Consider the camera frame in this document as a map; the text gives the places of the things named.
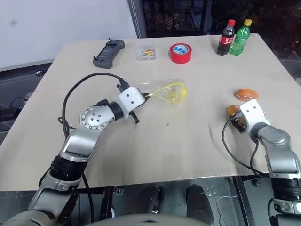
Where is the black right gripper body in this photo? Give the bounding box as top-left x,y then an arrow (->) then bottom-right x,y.
231,112 -> 250,135

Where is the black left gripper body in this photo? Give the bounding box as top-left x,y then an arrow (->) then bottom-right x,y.
128,92 -> 148,124

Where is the orange snack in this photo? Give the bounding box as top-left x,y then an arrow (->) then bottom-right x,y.
233,88 -> 259,102
226,104 -> 247,129

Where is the clear plastic bag yellow zip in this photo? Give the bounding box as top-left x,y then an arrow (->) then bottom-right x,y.
135,79 -> 189,108

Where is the beige tablecloth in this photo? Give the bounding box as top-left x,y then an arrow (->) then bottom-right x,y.
0,32 -> 301,193

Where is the small clear plastic box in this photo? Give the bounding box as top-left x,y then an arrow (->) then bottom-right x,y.
135,42 -> 158,62

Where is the red tape roll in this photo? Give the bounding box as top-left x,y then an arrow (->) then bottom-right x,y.
169,43 -> 192,64

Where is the black handheld remote controller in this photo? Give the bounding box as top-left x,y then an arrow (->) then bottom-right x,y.
92,37 -> 126,70

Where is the green soda bottle yellow cap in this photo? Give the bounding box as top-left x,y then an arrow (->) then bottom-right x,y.
229,18 -> 253,57

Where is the cola bottle red cap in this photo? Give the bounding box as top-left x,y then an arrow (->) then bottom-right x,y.
216,19 -> 236,57

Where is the grey pillar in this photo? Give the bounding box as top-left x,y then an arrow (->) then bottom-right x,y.
127,0 -> 148,40

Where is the grey robot torso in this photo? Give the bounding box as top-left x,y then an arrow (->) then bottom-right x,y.
77,212 -> 189,226

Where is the black side bench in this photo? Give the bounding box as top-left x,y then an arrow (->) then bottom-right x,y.
0,58 -> 55,145

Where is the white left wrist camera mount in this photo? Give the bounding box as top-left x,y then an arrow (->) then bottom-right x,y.
117,86 -> 146,118

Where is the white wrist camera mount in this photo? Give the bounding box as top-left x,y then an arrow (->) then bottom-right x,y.
239,99 -> 271,136
117,86 -> 146,118

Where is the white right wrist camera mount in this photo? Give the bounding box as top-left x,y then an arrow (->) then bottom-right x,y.
239,99 -> 271,136

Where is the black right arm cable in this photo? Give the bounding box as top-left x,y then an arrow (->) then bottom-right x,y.
222,119 -> 273,176

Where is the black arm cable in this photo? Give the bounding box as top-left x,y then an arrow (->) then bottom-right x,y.
57,72 -> 129,139
222,119 -> 273,176

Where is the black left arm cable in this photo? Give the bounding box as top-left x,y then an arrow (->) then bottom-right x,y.
57,72 -> 129,139

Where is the black table frame bar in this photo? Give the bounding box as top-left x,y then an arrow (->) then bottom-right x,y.
231,175 -> 257,226

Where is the thin white wire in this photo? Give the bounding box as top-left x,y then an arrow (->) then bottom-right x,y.
216,195 -> 238,226

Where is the black wire rack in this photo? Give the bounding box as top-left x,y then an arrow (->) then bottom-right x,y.
141,0 -> 301,59

